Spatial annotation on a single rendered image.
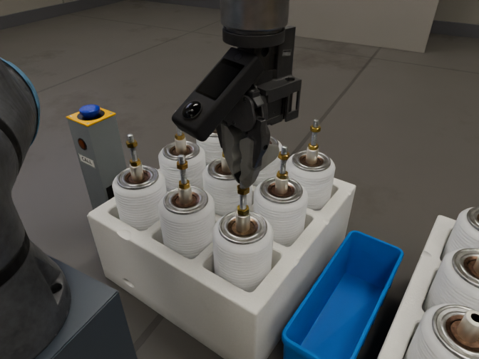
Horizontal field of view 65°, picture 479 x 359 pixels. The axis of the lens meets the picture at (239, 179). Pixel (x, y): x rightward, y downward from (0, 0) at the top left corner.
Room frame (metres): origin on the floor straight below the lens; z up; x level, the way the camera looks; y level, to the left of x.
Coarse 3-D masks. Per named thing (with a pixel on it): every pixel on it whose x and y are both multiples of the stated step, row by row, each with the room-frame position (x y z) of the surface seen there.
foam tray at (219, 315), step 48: (336, 192) 0.62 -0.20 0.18; (96, 240) 0.55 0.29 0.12; (144, 240) 0.48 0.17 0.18; (336, 240) 0.60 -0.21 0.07; (144, 288) 0.48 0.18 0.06; (192, 288) 0.40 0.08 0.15; (240, 288) 0.38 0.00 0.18; (288, 288) 0.41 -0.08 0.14; (192, 336) 0.41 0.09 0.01; (240, 336) 0.35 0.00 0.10
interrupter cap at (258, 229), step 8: (232, 216) 0.46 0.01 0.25; (256, 216) 0.46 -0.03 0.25; (224, 224) 0.44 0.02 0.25; (232, 224) 0.45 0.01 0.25; (256, 224) 0.44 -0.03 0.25; (264, 224) 0.44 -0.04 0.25; (224, 232) 0.43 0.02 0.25; (232, 232) 0.43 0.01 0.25; (240, 232) 0.43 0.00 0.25; (248, 232) 0.43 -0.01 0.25; (256, 232) 0.43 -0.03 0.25; (264, 232) 0.42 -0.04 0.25; (232, 240) 0.41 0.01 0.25; (240, 240) 0.41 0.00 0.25; (248, 240) 0.41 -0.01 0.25; (256, 240) 0.41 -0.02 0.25
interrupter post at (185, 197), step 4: (188, 188) 0.50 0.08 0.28; (180, 192) 0.50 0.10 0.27; (184, 192) 0.50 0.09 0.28; (188, 192) 0.50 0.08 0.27; (180, 196) 0.50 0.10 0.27; (184, 196) 0.50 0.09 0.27; (188, 196) 0.50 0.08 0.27; (180, 200) 0.50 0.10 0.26; (184, 200) 0.50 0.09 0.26; (188, 200) 0.50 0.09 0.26
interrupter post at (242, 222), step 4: (236, 212) 0.44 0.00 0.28; (236, 216) 0.44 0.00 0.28; (240, 216) 0.43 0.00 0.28; (244, 216) 0.43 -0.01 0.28; (248, 216) 0.43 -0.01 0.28; (236, 220) 0.44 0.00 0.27; (240, 220) 0.43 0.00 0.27; (244, 220) 0.43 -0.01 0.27; (248, 220) 0.43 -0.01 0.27; (236, 224) 0.44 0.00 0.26; (240, 224) 0.43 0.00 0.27; (244, 224) 0.43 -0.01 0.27; (248, 224) 0.43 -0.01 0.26; (236, 228) 0.44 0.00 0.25; (240, 228) 0.43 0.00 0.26; (244, 228) 0.43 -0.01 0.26; (248, 228) 0.43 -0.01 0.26
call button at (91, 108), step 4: (92, 104) 0.73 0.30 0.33; (80, 108) 0.71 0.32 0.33; (84, 108) 0.71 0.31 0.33; (88, 108) 0.71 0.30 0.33; (92, 108) 0.71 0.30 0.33; (96, 108) 0.71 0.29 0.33; (80, 112) 0.70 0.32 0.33; (84, 112) 0.69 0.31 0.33; (88, 112) 0.69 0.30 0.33; (92, 112) 0.69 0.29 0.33; (96, 112) 0.70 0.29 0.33; (84, 116) 0.70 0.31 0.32; (88, 116) 0.69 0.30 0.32; (92, 116) 0.70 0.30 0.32
